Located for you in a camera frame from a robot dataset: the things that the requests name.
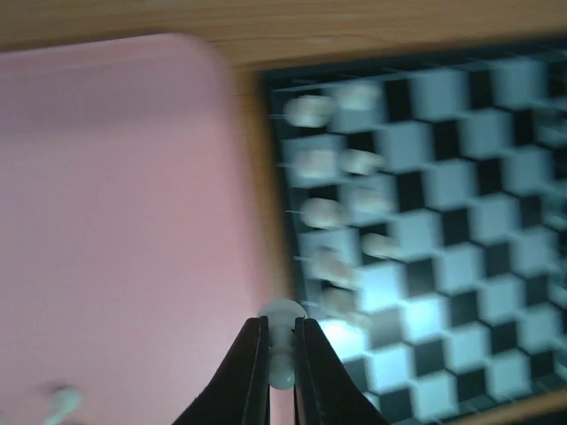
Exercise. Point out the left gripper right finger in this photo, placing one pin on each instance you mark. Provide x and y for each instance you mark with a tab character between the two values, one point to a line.
324	393

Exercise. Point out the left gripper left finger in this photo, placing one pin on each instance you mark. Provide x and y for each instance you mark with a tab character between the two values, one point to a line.
238	393

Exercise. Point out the white pawn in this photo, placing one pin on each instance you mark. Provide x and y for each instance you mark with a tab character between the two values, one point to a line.
281	314
369	201
359	96
360	162
379	246

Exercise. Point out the white queen piece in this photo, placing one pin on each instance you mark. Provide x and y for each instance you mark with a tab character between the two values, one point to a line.
326	265

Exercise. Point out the white bishop piece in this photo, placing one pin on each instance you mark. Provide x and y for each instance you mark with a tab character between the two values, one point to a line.
322	213

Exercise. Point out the white knight piece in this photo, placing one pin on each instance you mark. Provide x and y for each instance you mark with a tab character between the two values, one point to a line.
315	164

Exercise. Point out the white rook piece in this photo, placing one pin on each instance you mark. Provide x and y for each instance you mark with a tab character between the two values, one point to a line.
309	111

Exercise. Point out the pink plastic tray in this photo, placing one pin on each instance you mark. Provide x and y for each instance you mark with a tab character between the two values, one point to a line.
130	240

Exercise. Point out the white bishop on tray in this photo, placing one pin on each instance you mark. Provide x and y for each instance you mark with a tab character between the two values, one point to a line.
64	401

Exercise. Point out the black white chessboard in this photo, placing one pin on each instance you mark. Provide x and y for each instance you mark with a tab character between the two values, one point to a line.
472	314

